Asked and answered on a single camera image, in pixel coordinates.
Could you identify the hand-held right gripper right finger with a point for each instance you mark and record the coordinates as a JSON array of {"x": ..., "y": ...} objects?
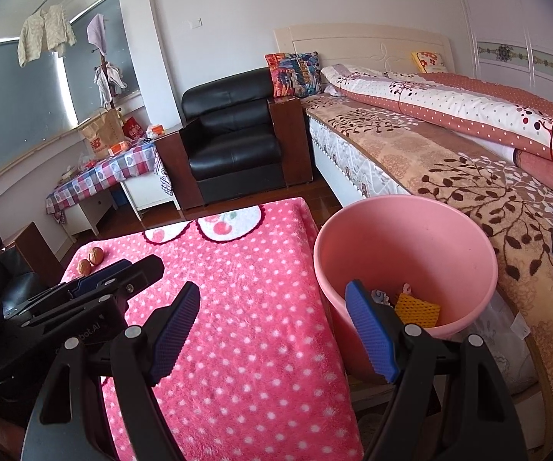
[{"x": 372, "y": 331}]

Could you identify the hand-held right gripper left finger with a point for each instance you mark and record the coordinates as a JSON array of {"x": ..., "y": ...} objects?
[{"x": 175, "y": 331}]

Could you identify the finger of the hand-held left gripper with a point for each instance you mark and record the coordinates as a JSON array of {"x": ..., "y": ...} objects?
[
  {"x": 137, "y": 276},
  {"x": 103, "y": 276}
]

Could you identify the grey wrapper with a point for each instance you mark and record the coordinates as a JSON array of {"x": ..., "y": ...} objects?
[{"x": 382, "y": 296}]

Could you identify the yellow foam fruit net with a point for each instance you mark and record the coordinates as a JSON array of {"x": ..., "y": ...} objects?
[{"x": 418, "y": 312}]

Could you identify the pink plastic bucket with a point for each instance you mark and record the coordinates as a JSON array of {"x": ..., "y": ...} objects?
[{"x": 401, "y": 249}]

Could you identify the brown walnut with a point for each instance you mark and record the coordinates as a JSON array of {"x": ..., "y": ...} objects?
[
  {"x": 84, "y": 267},
  {"x": 94, "y": 255}
]

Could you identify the pink polka dot blanket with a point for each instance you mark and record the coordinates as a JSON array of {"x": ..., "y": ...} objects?
[{"x": 257, "y": 321}]

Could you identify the white table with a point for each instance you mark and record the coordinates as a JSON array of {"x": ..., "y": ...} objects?
[{"x": 146, "y": 192}]

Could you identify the checked tablecloth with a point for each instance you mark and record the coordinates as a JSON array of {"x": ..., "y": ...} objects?
[{"x": 98, "y": 177}]

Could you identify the black white patterned cloth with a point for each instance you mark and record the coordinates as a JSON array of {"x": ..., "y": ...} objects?
[{"x": 163, "y": 175}]

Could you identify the brown paper bag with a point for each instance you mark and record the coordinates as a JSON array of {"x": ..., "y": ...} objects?
[{"x": 101, "y": 134}]

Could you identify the red box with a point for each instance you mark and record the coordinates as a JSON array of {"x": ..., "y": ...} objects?
[{"x": 133, "y": 129}]

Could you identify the orange white box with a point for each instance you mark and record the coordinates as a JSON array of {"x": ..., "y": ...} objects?
[{"x": 155, "y": 130}]

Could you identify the black leather armchair wooden sides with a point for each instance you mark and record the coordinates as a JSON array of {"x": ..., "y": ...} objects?
[{"x": 228, "y": 153}]

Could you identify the brown leaf pattern blanket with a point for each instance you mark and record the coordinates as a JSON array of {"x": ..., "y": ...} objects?
[{"x": 449, "y": 173}]

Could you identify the white bed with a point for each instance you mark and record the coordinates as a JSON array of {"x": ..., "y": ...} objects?
[{"x": 348, "y": 153}]

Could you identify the grey window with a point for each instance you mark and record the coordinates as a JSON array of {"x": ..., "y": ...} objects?
[{"x": 12, "y": 105}]

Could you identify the wooden coat rack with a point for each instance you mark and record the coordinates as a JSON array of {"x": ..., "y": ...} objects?
[{"x": 108, "y": 79}]

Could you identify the light purple hanging cloth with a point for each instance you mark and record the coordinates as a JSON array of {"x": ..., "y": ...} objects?
[{"x": 97, "y": 33}]

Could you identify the white pink floral quilt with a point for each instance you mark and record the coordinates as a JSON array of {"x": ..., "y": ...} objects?
[{"x": 449, "y": 101}]

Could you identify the cream cardigan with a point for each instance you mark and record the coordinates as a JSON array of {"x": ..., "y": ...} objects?
[{"x": 45, "y": 33}]

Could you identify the colourful printed pillow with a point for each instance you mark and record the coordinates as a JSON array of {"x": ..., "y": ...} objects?
[{"x": 293, "y": 74}]

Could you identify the yellow pillow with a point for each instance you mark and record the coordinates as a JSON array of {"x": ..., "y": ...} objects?
[{"x": 430, "y": 61}]

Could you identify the white wardrobe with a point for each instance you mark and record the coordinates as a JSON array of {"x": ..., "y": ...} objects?
[{"x": 507, "y": 9}]

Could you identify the white wall socket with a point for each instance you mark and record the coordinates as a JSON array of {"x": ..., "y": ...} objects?
[{"x": 195, "y": 23}]

